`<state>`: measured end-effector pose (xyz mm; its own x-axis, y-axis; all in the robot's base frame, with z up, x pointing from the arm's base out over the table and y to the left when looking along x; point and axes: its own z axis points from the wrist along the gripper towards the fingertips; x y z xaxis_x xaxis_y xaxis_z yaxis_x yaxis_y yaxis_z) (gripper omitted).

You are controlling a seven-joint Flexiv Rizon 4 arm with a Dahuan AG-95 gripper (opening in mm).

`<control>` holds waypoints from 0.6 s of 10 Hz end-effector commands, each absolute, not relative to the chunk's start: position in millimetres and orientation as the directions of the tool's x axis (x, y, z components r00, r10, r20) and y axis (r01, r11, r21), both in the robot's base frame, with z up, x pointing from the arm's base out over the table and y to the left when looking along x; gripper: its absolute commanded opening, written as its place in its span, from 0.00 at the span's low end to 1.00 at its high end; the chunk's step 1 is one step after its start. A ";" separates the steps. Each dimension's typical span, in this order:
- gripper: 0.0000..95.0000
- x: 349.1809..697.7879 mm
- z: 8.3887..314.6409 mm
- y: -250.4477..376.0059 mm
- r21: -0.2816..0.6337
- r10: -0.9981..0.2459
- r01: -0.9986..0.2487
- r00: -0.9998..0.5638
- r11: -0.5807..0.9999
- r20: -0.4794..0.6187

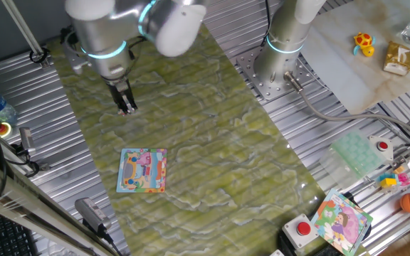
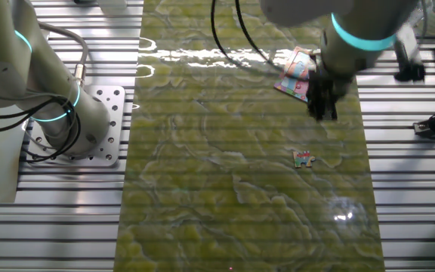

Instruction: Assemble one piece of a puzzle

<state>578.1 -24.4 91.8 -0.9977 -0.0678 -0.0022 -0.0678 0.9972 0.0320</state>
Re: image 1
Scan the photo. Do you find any grey hose with metal connector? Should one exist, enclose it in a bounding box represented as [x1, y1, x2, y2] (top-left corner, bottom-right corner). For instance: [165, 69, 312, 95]
[283, 70, 410, 143]

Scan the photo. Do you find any black cable bundle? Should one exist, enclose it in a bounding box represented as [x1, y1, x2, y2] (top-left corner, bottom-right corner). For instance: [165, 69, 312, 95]
[260, 0, 272, 48]

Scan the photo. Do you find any colourful building block toy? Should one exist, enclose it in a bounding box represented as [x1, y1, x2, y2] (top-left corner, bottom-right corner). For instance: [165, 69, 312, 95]
[376, 171, 410, 193]

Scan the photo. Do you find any gold foil package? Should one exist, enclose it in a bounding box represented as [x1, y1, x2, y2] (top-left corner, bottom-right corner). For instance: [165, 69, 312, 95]
[383, 41, 410, 77]

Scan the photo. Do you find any translucent green ice tray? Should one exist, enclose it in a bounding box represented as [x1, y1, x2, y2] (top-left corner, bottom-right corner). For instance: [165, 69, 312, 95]
[318, 128, 387, 190]

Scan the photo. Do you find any bus picture puzzle board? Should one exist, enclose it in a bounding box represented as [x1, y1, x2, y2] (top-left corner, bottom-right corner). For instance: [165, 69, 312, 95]
[115, 147, 168, 194]

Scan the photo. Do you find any red button with yellow ring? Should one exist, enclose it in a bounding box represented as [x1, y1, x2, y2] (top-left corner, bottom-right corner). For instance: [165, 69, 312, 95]
[0, 122, 14, 140]

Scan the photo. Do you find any grey camera box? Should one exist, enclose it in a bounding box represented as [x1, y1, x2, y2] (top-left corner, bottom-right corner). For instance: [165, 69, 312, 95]
[74, 197, 124, 256]

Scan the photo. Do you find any green marble pattern mat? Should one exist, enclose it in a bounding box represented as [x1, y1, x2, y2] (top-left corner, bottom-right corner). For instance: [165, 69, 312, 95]
[46, 21, 369, 256]

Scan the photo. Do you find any aluminium frame beam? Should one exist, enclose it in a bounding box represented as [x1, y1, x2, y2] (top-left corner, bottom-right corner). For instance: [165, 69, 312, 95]
[0, 152, 119, 256]

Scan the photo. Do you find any grey box with red button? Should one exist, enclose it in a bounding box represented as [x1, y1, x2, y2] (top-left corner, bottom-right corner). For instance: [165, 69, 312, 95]
[282, 213, 320, 250]

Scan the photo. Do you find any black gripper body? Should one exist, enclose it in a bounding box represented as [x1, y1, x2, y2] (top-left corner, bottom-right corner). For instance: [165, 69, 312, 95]
[104, 75, 134, 100]

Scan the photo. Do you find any white marble slab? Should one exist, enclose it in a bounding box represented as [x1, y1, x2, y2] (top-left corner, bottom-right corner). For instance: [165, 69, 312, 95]
[300, 0, 410, 115]

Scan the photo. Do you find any small white red button box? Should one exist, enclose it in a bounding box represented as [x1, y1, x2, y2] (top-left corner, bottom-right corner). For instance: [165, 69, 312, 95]
[368, 134, 394, 161]

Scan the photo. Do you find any white metal pole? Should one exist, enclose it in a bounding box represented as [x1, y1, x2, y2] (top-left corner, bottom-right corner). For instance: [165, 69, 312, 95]
[1, 0, 51, 69]

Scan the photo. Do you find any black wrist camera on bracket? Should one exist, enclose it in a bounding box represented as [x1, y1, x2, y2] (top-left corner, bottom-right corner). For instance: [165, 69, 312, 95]
[60, 26, 93, 75]

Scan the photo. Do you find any black keyboard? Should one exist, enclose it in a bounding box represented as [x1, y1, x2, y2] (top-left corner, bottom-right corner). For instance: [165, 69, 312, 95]
[0, 206, 38, 256]

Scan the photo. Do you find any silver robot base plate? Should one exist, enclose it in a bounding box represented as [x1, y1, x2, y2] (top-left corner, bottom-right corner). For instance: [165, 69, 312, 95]
[235, 46, 320, 102]

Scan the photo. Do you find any yellow turtle toy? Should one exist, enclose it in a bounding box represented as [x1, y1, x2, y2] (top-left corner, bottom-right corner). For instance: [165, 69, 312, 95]
[353, 31, 377, 58]

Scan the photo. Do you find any black cable loop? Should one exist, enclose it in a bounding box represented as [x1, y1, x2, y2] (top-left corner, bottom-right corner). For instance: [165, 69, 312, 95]
[29, 47, 51, 65]

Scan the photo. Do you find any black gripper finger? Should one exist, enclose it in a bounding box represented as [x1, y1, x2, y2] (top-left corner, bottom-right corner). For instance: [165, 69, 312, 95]
[123, 92, 138, 115]
[115, 95, 128, 116]

